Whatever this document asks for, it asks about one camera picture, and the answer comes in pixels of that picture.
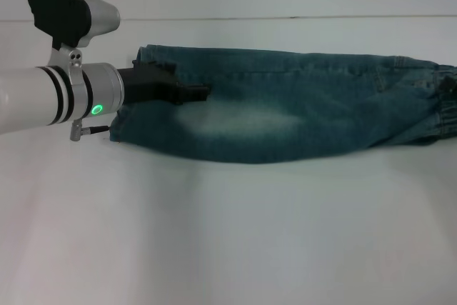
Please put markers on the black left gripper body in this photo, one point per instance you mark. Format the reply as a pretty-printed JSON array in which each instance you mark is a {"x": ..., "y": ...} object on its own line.
[{"x": 150, "y": 83}]

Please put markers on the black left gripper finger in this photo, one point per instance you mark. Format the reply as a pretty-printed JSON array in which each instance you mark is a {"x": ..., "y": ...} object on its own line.
[{"x": 196, "y": 92}]

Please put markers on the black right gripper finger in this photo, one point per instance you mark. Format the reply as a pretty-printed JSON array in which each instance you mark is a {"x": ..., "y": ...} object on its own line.
[{"x": 449, "y": 85}]

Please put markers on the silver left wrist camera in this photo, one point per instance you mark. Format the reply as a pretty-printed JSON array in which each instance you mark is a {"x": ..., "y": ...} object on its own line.
[{"x": 71, "y": 12}]

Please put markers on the blue denim shorts with print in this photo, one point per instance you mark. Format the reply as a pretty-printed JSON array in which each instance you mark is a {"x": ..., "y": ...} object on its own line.
[{"x": 303, "y": 119}]

